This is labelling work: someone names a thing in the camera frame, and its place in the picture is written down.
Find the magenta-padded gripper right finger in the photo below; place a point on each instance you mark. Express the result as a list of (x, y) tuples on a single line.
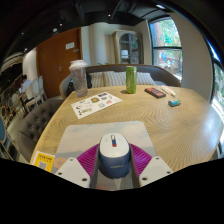
[(155, 170)]

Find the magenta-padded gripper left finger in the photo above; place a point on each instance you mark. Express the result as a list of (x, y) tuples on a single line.
[(71, 170)]

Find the blue and white computer mouse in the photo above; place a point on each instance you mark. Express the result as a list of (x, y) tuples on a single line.
[(114, 156)]

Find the sky print mouse pad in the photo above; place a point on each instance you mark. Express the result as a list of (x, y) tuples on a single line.
[(83, 136)]

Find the yellow square sticker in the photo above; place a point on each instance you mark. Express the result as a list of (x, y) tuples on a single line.
[(43, 161)]

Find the grey tufted armchair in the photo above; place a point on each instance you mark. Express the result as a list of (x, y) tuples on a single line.
[(35, 125)]

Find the white sticker sheet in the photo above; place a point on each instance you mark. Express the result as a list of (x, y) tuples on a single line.
[(95, 105)]

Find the teal small pack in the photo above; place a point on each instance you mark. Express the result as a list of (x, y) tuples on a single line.
[(174, 103)]

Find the black and orange flat box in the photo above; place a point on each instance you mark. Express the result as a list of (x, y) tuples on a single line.
[(155, 92)]

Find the clear wrapped snack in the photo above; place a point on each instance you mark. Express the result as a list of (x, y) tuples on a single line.
[(168, 90)]

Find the clear plastic tumbler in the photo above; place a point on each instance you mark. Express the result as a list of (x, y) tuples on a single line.
[(79, 80)]

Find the green drink can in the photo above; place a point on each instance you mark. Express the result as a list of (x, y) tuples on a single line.
[(131, 80)]

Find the striped cushion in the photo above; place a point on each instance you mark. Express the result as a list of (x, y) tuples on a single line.
[(115, 79), (98, 80)]

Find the brown curved sofa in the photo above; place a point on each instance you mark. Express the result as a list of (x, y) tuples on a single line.
[(160, 73)]

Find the person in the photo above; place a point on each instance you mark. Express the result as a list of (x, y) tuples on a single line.
[(25, 84)]

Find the orange-brown wooden door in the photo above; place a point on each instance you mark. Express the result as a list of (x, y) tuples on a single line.
[(55, 66)]

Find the wooden glass-door cabinet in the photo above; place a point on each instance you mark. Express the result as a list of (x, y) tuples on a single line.
[(128, 48)]

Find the white door sign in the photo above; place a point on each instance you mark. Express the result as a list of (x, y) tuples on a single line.
[(70, 46)]

